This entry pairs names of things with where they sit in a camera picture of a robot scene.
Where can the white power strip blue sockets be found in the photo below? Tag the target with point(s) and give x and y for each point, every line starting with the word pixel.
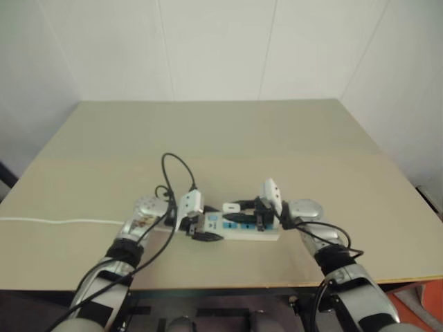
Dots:
pixel 242 233

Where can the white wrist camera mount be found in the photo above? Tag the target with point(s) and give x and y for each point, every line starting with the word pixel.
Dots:
pixel 190 204
pixel 271 190

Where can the dark rounded shape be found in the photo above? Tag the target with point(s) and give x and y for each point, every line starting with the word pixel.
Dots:
pixel 181 324

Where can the white charger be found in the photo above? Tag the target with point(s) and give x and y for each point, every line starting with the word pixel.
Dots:
pixel 231 207

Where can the black table frame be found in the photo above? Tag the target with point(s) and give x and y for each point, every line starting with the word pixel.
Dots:
pixel 214 294

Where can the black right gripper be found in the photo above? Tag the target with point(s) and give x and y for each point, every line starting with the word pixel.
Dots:
pixel 263 216

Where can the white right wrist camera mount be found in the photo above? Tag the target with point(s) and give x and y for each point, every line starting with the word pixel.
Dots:
pixel 271 190

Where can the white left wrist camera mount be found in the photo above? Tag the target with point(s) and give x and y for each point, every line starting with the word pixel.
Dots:
pixel 190 204

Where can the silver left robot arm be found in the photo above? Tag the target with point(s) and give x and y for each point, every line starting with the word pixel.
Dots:
pixel 104 283

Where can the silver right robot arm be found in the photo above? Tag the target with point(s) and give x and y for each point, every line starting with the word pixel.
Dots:
pixel 360 287

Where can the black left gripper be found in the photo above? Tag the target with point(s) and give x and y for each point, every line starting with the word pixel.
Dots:
pixel 195 224

